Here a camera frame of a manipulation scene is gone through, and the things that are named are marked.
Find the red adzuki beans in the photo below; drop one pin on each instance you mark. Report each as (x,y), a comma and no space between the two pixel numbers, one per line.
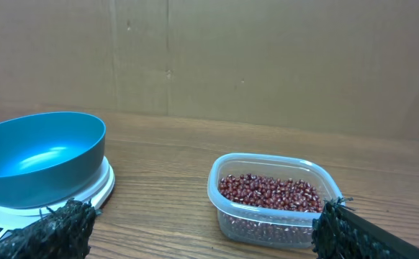
(271,193)

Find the teal blue bowl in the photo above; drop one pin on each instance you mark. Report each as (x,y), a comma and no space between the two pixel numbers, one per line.
(48,156)

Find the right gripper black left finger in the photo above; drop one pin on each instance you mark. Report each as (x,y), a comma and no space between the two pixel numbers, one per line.
(63,234)

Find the clear plastic container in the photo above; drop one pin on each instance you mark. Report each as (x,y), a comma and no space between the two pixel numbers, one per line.
(262,226)

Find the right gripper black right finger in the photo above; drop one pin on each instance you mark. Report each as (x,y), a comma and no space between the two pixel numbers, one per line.
(341,234)

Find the white digital kitchen scale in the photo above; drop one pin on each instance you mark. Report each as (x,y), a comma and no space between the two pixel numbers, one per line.
(96,192)

